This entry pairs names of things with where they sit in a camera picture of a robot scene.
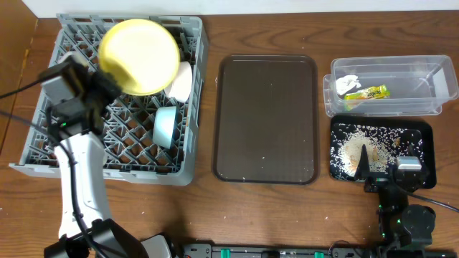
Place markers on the blue bowl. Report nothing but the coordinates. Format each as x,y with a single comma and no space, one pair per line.
164,125

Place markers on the grey dishwasher rack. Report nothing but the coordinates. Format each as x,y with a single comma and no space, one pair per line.
128,132

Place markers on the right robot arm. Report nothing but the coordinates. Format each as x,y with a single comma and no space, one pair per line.
406,228

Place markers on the white tissue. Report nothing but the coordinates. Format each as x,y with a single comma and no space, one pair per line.
347,83

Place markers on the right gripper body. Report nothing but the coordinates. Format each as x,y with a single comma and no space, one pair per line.
380,181

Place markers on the white pink bowl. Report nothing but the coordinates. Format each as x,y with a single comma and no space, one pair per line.
180,88

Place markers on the black waste tray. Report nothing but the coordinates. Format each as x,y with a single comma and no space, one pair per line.
390,137

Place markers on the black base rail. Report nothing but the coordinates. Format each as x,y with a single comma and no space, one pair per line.
334,251

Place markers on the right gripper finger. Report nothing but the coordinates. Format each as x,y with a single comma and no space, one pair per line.
411,150
362,170

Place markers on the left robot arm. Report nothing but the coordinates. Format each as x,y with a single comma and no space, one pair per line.
75,127

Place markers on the green snack wrapper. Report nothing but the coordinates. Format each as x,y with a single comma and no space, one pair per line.
375,92

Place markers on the clear plastic bin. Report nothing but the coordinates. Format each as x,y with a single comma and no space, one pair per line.
419,85

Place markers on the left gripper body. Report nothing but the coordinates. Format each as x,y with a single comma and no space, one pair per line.
104,88

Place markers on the yellow plate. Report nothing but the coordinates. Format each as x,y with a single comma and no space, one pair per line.
141,55

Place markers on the dark brown serving tray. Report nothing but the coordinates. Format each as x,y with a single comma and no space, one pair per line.
266,121

